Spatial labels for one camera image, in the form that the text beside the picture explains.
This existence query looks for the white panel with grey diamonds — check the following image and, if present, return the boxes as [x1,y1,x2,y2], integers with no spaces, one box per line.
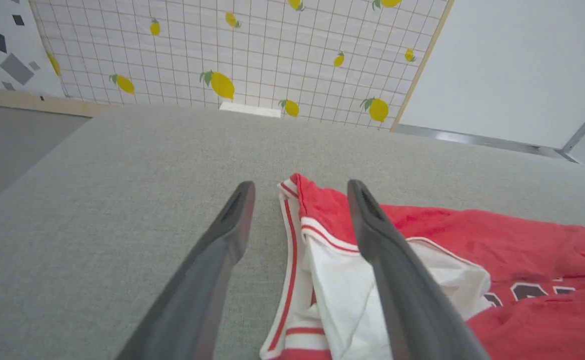
[0,0,109,119]

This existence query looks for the lemon print grid partition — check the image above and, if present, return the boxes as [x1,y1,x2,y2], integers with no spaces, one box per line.
[27,0,456,132]

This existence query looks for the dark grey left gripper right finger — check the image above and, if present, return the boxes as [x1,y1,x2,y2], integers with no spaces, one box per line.
[346,179,491,360]

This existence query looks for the red white-striped sports garment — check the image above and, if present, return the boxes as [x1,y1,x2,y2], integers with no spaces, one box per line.
[259,172,585,360]

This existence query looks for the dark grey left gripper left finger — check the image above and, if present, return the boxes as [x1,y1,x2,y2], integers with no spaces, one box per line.
[115,180,257,360]

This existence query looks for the white partition panel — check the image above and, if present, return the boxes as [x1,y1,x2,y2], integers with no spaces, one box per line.
[394,94,585,165]

